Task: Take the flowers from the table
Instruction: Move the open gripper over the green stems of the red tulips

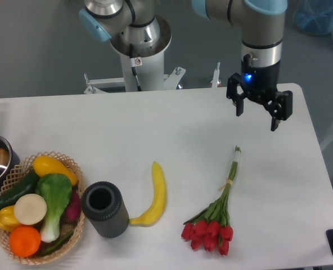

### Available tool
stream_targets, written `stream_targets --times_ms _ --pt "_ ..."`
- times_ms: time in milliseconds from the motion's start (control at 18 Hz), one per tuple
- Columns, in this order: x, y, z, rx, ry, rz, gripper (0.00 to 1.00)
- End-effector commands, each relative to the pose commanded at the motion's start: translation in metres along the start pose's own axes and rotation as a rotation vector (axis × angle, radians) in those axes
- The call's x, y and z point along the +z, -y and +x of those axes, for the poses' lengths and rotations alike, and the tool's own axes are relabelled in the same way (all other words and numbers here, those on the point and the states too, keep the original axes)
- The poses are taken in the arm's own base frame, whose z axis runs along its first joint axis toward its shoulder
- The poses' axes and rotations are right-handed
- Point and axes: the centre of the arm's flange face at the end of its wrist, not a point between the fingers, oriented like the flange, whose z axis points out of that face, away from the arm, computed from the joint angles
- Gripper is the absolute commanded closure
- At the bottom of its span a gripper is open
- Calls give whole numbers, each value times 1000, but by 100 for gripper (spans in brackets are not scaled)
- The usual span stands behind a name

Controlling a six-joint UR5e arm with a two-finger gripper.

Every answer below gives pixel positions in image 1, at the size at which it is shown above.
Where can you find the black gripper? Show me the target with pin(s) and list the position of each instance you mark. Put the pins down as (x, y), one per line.
(259, 84)

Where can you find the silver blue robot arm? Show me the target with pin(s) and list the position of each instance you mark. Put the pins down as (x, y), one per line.
(261, 22)

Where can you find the blue plastic bag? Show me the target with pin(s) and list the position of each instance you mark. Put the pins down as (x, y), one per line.
(314, 17)

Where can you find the red tulip bouquet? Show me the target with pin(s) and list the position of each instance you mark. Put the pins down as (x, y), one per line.
(211, 228)

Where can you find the yellow banana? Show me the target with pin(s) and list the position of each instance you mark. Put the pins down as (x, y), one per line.
(158, 205)

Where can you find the dark grey ribbed vase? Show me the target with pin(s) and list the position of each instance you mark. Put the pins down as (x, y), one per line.
(103, 205)

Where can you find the purple sweet potato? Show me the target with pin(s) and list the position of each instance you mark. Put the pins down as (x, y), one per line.
(73, 209)

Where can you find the green bok choy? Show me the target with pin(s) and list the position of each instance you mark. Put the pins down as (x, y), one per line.
(56, 190)

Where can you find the yellow squash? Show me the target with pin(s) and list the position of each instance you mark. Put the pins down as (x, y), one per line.
(44, 165)

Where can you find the green chili pepper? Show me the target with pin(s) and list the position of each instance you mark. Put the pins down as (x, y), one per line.
(50, 249)

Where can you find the woven wicker basket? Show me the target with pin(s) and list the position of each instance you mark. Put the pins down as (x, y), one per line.
(67, 227)

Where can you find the dark green cucumber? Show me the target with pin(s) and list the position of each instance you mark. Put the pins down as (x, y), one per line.
(23, 187)

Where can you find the white round radish slice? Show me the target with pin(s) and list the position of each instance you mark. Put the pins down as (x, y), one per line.
(30, 209)

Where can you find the orange fruit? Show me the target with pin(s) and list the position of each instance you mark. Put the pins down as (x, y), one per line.
(24, 241)

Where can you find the yellow bell pepper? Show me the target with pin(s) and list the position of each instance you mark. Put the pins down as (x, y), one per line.
(8, 221)

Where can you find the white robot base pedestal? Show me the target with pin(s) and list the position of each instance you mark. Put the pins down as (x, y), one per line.
(141, 52)

